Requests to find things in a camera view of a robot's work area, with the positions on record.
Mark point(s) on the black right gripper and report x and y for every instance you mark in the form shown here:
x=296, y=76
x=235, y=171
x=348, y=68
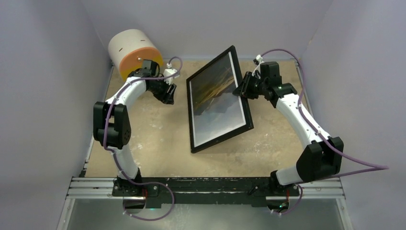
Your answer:
x=242, y=90

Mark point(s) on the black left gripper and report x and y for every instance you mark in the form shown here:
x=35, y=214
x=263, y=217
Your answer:
x=167, y=97

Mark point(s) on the mountain landscape photo print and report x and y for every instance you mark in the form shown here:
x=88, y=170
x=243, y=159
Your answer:
x=219, y=101

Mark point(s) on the wooden picture frame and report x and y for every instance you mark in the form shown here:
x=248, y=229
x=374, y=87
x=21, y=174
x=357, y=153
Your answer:
x=215, y=114

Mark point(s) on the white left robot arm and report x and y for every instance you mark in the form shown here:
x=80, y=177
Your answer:
x=111, y=122

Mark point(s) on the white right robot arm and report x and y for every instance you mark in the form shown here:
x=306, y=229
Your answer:
x=319, y=159

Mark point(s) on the round white drawer cabinet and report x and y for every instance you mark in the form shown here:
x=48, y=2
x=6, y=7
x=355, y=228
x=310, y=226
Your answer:
x=129, y=48

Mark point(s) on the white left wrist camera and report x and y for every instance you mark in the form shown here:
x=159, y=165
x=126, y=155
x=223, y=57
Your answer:
x=170, y=74

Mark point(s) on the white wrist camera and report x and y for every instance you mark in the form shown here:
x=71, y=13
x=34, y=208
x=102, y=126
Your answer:
x=257, y=61
x=170, y=74

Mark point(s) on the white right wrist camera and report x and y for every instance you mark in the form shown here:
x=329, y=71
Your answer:
x=257, y=61

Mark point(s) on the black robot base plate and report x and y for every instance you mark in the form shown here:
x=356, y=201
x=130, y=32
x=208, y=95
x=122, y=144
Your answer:
x=253, y=191

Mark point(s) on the aluminium rail frame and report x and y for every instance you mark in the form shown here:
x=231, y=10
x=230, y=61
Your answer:
x=90, y=205

